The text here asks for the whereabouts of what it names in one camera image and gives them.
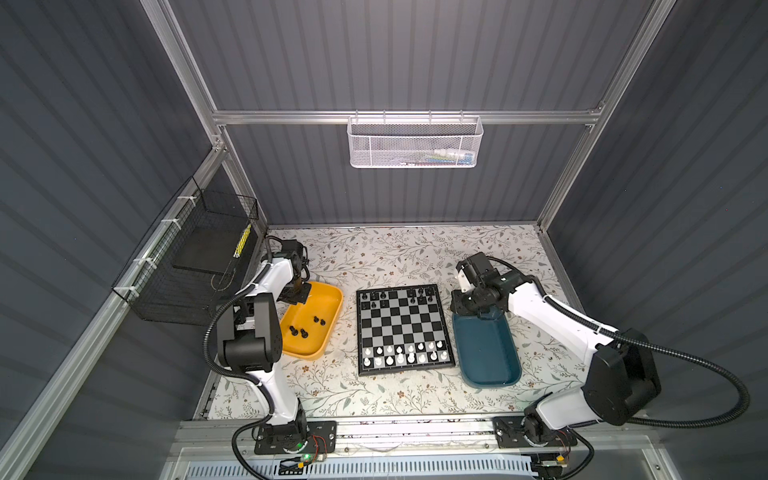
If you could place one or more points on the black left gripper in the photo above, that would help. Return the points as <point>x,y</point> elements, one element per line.
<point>299,298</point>

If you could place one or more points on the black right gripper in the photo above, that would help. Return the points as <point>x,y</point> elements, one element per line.
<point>456,306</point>

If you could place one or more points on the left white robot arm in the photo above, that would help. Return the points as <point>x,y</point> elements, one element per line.
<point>250,342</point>

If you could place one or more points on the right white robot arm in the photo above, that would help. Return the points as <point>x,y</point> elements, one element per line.
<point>621,377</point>

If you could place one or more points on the yellow plastic tray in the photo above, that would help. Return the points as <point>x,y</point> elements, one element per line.
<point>307,327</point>

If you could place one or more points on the teal plastic tray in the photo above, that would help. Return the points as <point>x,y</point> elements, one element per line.
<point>486,351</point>

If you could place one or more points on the black white chessboard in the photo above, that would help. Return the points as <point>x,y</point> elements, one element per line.
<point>400,329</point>

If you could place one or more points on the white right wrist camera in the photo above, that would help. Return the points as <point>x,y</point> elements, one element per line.
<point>464,283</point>

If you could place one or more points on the black wire basket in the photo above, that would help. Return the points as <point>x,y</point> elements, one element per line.
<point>197,260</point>

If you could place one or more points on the white wire mesh basket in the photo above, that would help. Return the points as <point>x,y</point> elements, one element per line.
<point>414,142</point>

